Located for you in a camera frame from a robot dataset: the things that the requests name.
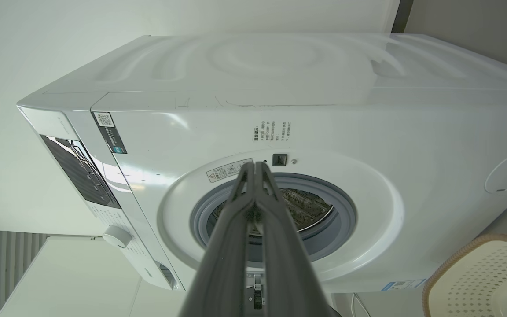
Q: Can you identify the dark QR code sticker strip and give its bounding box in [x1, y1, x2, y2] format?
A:
[93, 112, 127, 154]

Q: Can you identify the grey warning label sticker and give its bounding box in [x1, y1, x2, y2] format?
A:
[206, 158, 254, 183]

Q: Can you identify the small printed text label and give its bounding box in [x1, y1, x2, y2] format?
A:
[252, 121, 293, 142]

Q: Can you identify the silver metal door hinge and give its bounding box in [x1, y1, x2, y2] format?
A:
[247, 273, 265, 309]

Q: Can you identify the white round selector knob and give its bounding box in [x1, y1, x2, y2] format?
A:
[102, 225, 133, 249]

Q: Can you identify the black baseboard strip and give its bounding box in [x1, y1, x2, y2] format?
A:
[391, 0, 414, 34]

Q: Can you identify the white cabinet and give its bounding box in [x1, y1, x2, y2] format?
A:
[0, 236, 188, 317]

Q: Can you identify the cream perforated laundry basket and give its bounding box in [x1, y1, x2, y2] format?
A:
[422, 234, 507, 317]

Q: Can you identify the blue energy label sticker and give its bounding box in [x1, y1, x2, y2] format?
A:
[381, 278, 426, 291]

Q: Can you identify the white detergent drawer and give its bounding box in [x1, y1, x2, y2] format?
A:
[141, 260, 181, 291]

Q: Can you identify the stainless steel washing machine drum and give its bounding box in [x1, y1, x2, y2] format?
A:
[212, 188, 335, 238]

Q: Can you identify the black glossy control panel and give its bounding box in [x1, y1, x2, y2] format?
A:
[40, 134, 122, 210]

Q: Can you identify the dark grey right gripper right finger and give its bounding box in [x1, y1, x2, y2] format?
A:
[257, 161, 340, 317]

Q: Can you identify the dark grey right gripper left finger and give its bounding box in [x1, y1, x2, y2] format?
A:
[179, 162, 256, 317]

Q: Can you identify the white front-load washing machine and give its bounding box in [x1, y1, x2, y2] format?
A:
[17, 33, 507, 293]

